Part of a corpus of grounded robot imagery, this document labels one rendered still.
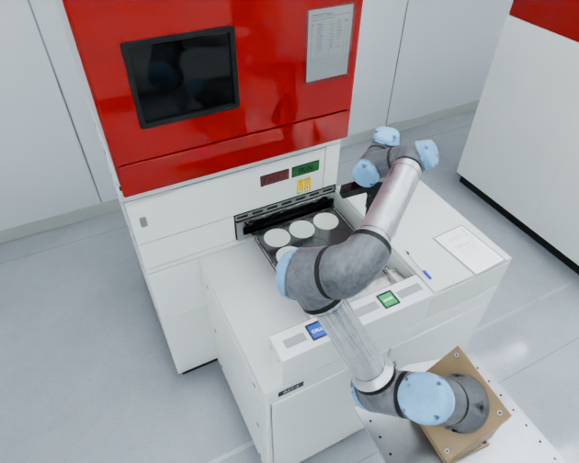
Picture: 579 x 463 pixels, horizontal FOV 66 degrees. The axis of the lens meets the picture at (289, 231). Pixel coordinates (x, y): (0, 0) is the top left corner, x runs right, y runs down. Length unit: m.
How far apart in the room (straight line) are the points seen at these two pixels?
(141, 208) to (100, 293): 1.40
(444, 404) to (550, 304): 1.99
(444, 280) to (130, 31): 1.18
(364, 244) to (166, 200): 0.84
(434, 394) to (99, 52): 1.13
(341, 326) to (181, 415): 1.42
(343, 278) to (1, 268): 2.68
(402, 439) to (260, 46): 1.17
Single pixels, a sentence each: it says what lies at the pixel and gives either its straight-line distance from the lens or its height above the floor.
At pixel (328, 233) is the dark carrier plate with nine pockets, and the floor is 0.90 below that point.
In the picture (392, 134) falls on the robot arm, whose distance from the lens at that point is 1.30.
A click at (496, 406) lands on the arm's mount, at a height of 1.00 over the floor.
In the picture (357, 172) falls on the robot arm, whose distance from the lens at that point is 1.21.
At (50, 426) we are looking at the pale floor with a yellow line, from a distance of 2.53.
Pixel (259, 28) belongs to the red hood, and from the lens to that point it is 1.35.
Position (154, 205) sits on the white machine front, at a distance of 1.57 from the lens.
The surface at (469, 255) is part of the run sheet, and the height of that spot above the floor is 0.97.
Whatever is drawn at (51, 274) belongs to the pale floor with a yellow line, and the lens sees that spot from 3.13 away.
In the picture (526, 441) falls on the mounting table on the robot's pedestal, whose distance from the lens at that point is 1.53.
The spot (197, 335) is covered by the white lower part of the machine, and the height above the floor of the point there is 0.33.
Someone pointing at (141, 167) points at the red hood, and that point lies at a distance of 1.41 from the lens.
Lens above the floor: 2.10
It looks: 43 degrees down
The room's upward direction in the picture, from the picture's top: 1 degrees clockwise
